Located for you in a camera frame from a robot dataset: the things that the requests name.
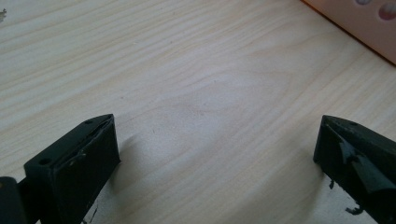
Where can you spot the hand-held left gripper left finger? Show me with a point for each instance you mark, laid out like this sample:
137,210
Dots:
73,174

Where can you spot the pink box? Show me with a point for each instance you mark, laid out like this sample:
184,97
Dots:
367,25

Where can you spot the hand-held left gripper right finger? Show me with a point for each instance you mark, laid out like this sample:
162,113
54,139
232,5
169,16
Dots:
358,161

